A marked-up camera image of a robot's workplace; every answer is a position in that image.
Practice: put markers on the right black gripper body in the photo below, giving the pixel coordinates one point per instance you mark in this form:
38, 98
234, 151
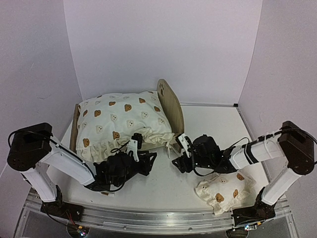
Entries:
204, 163

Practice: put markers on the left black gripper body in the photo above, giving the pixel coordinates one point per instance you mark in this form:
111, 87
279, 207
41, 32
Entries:
145, 171

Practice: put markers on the large bear print cushion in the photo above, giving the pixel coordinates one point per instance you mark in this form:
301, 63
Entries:
110, 120

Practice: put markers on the wooden pet bed frame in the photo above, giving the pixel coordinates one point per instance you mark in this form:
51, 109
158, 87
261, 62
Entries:
170, 105

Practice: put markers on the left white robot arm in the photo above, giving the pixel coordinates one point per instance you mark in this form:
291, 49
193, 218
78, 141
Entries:
35, 146

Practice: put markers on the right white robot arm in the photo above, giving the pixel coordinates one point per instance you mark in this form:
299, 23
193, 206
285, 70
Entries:
290, 142

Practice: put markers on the small bear print pillow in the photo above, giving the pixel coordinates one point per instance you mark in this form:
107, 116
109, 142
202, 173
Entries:
224, 192

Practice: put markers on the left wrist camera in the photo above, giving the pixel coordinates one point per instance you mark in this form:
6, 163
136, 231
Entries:
134, 144

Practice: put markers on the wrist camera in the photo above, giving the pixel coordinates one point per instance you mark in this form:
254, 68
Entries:
183, 141
134, 144

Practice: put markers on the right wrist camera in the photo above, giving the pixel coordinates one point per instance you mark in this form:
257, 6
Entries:
183, 141

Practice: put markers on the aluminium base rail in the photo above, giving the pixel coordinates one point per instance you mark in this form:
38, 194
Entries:
148, 211

